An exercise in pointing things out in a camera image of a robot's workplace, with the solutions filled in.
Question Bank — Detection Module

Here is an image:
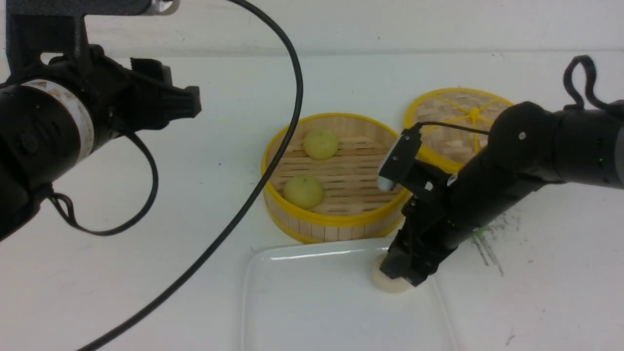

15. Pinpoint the bamboo steamer lid yellow rim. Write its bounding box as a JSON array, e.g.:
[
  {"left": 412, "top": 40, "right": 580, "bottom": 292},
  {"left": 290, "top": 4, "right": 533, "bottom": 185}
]
[{"left": 403, "top": 87, "right": 513, "bottom": 174}]

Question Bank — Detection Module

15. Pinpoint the black camera cable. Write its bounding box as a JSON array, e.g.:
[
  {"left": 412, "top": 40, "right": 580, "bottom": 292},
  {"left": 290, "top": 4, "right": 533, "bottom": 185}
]
[{"left": 49, "top": 0, "right": 304, "bottom": 351}]

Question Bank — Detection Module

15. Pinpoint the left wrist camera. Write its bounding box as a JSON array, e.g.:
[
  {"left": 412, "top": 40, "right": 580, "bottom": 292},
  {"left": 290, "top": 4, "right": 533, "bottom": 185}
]
[{"left": 5, "top": 0, "right": 180, "bottom": 17}]

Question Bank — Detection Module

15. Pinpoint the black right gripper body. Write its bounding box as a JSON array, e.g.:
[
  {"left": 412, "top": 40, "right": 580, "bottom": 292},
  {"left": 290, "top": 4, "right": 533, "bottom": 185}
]
[{"left": 388, "top": 161, "right": 481, "bottom": 264}]

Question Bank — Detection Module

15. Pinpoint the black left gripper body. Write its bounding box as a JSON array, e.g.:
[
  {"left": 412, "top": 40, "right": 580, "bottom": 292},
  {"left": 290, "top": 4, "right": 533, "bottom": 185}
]
[{"left": 5, "top": 14, "right": 174, "bottom": 142}]

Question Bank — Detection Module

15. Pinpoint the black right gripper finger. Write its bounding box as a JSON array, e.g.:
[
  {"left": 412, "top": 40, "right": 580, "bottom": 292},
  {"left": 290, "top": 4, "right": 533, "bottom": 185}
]
[
  {"left": 407, "top": 251, "right": 451, "bottom": 287},
  {"left": 379, "top": 249, "right": 414, "bottom": 281}
]

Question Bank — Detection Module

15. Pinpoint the yellow steamed bun front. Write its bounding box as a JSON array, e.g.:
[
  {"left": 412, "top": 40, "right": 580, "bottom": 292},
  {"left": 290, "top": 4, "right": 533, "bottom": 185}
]
[{"left": 283, "top": 175, "right": 325, "bottom": 210}]

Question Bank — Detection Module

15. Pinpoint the white rectangular plate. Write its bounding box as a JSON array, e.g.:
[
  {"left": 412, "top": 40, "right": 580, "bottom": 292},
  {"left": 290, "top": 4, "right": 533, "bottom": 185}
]
[{"left": 239, "top": 238, "right": 458, "bottom": 351}]

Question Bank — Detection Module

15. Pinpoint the white steamed bun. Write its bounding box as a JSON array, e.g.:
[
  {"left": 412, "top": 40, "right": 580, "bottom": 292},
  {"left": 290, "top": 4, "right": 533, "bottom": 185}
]
[{"left": 371, "top": 253, "right": 414, "bottom": 294}]

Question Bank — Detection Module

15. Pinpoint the green cube block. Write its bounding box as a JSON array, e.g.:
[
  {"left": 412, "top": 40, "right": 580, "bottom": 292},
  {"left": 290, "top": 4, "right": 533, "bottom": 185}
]
[{"left": 472, "top": 225, "right": 490, "bottom": 240}]

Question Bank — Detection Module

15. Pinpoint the yellow steamed bun back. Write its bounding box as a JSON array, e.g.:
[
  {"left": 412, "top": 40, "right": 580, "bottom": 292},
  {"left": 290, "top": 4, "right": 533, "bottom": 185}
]
[{"left": 302, "top": 129, "right": 339, "bottom": 160}]

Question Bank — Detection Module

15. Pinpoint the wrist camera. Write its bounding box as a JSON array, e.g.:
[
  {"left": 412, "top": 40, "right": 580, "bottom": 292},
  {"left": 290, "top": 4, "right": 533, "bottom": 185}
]
[
  {"left": 5, "top": 0, "right": 180, "bottom": 17},
  {"left": 377, "top": 126, "right": 422, "bottom": 193}
]

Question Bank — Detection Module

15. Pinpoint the bamboo steamer basket yellow rim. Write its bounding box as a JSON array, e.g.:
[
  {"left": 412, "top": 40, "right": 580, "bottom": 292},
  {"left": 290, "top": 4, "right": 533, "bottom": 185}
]
[{"left": 263, "top": 113, "right": 410, "bottom": 244}]

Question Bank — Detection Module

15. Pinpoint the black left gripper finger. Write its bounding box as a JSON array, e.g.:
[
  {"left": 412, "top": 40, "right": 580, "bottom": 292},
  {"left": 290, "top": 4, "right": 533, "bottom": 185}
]
[{"left": 142, "top": 86, "right": 201, "bottom": 130}]

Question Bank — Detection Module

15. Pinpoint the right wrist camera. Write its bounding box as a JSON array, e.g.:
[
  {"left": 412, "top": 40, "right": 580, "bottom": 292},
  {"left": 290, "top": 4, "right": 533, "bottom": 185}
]
[{"left": 377, "top": 126, "right": 422, "bottom": 193}]

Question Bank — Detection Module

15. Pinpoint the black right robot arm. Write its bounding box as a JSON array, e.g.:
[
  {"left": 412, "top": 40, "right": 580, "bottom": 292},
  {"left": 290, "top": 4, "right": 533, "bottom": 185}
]
[{"left": 378, "top": 100, "right": 624, "bottom": 286}]

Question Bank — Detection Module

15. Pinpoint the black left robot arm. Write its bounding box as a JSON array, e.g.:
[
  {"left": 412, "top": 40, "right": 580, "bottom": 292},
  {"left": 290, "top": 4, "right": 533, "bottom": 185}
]
[{"left": 0, "top": 14, "right": 201, "bottom": 238}]

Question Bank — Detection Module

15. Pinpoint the yellow steamed bun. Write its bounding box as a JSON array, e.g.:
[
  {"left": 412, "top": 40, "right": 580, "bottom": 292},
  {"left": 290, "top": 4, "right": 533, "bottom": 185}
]
[
  {"left": 302, "top": 129, "right": 339, "bottom": 160},
  {"left": 283, "top": 175, "right": 325, "bottom": 210}
]

